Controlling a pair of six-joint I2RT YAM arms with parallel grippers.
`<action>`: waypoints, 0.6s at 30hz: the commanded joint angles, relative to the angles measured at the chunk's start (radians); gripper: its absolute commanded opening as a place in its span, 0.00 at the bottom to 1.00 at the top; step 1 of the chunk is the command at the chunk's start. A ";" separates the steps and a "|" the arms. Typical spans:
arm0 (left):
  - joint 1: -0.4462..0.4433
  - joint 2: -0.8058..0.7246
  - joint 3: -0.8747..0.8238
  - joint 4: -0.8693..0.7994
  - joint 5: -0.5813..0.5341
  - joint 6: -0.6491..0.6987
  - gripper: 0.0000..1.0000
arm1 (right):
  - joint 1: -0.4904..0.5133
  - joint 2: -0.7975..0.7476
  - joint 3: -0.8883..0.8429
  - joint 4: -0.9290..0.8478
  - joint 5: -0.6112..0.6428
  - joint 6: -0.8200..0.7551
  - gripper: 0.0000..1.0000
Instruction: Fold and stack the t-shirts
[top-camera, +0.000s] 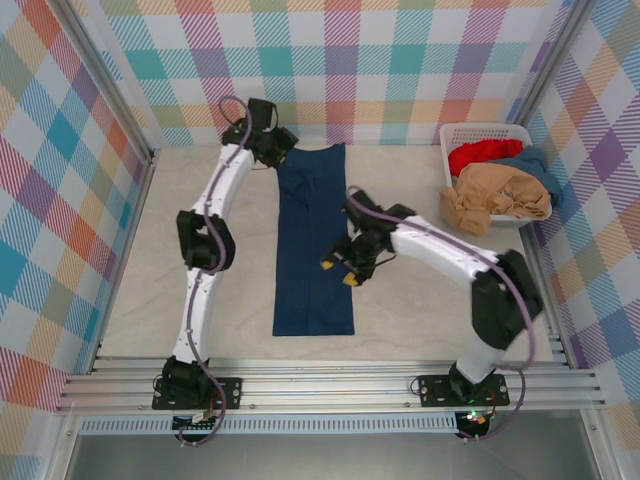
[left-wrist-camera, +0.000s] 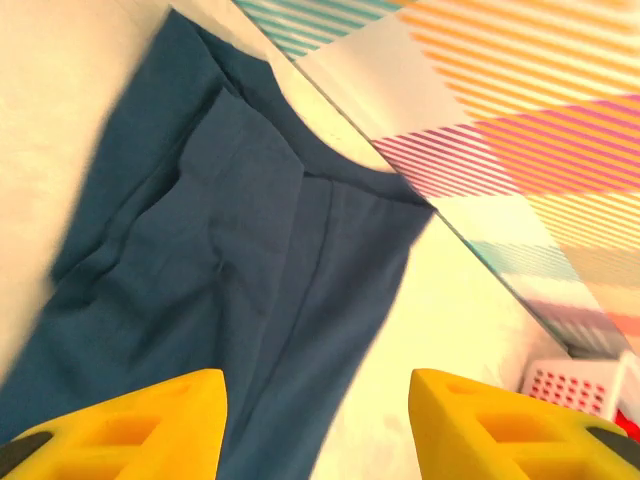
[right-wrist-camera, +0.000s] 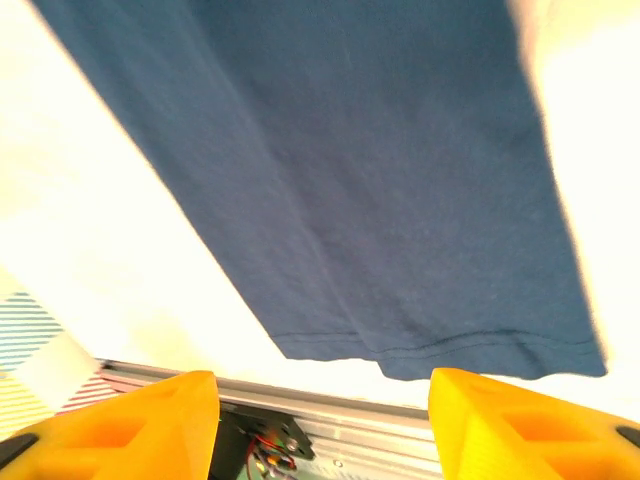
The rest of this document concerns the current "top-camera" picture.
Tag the navy blue t-shirt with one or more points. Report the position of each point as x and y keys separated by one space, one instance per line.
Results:
x=310 y=300

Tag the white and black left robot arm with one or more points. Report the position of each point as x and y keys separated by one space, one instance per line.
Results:
x=225 y=175

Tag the tan t-shirt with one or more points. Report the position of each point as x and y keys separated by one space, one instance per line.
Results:
x=485 y=190

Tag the red t-shirt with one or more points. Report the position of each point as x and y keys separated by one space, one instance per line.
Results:
x=475 y=155

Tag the white plastic laundry basket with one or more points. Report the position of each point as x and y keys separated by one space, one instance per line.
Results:
x=480 y=132

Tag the teal blue t-shirt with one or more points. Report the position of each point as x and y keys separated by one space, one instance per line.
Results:
x=535 y=165

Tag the long aluminium mounting rail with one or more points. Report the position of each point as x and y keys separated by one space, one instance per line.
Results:
x=325 y=387

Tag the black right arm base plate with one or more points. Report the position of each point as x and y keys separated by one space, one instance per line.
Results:
x=432 y=390

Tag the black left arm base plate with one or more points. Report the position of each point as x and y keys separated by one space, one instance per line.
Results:
x=230 y=392

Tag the aluminium side rail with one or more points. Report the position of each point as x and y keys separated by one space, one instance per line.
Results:
x=112 y=300
x=537 y=240

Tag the aluminium frame post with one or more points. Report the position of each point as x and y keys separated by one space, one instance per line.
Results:
x=550 y=65
x=107 y=85

